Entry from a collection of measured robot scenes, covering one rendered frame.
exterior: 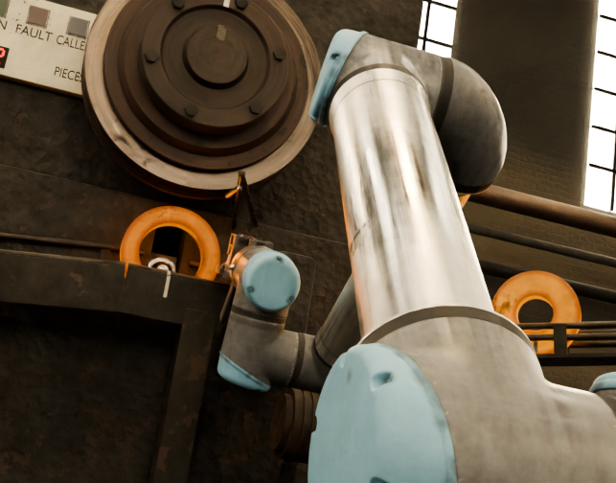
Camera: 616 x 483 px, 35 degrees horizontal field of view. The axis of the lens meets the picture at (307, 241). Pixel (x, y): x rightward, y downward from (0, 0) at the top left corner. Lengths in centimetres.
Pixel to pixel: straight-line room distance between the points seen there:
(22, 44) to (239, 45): 45
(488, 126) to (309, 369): 56
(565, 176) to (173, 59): 801
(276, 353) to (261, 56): 62
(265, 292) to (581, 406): 91
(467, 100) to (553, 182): 845
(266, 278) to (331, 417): 86
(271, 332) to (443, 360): 91
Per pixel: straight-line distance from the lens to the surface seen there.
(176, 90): 185
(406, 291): 77
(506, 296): 180
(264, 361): 157
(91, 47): 195
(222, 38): 189
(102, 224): 194
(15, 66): 207
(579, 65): 1022
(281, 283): 154
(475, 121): 118
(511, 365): 69
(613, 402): 72
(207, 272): 186
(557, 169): 968
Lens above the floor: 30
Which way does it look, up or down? 16 degrees up
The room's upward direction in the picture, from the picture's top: 9 degrees clockwise
